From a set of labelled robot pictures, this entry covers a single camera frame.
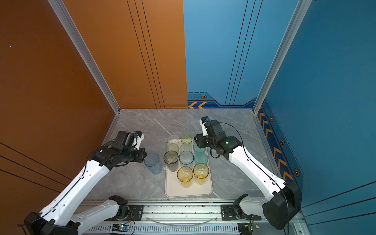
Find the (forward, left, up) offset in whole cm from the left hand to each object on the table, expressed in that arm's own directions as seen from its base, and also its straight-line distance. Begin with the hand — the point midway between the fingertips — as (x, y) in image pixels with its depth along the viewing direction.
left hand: (146, 152), depth 76 cm
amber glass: (-11, -21, -3) cm, 23 cm away
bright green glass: (+18, -20, -15) cm, 31 cm away
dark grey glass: (+3, -11, -12) cm, 16 cm away
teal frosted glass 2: (+2, -27, +1) cm, 27 cm away
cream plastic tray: (-13, -14, -18) cm, 26 cm away
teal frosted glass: (+3, -29, -11) cm, 32 cm away
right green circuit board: (-30, -51, -18) cm, 62 cm away
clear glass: (+18, -11, -14) cm, 25 cm away
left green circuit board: (-31, +10, -19) cm, 37 cm away
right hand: (+7, -27, +4) cm, 28 cm away
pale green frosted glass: (+10, -12, -10) cm, 19 cm away
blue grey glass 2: (+1, -21, -8) cm, 23 cm away
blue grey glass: (-1, -1, -9) cm, 9 cm away
